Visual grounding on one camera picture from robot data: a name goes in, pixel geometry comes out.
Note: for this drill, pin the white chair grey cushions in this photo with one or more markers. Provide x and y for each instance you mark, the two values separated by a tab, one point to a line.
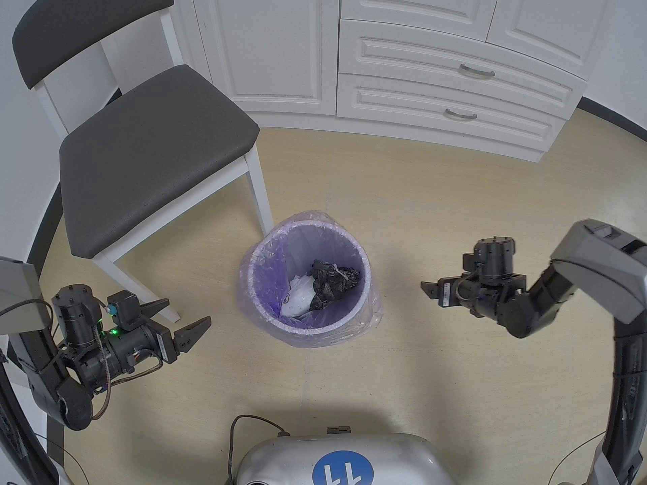
151	169

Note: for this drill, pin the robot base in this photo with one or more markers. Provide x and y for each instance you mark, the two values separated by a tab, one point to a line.
283	463

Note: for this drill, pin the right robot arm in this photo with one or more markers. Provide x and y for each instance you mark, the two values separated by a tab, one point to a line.
581	271

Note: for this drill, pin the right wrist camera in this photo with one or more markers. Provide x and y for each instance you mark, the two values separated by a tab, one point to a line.
469	262

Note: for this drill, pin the purple plastic bag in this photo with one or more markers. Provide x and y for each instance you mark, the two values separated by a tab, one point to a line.
263	281

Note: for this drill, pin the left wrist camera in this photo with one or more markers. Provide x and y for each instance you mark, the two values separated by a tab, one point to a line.
124	308

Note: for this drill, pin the white wardrobe with drawers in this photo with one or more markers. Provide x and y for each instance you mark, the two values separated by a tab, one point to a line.
404	43

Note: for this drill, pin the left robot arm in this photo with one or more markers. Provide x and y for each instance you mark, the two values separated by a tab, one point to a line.
55	372

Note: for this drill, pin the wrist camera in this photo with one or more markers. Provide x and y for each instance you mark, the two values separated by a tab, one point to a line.
469	262
124	308

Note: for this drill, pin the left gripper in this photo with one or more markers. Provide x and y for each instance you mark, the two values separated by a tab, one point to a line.
146	344

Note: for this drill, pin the black plastic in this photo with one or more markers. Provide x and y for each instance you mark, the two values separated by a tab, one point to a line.
331	283

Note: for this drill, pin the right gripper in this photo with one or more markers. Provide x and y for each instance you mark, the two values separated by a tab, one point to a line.
457	292

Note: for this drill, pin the white trash bin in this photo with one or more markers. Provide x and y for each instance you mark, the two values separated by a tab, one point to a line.
308	327

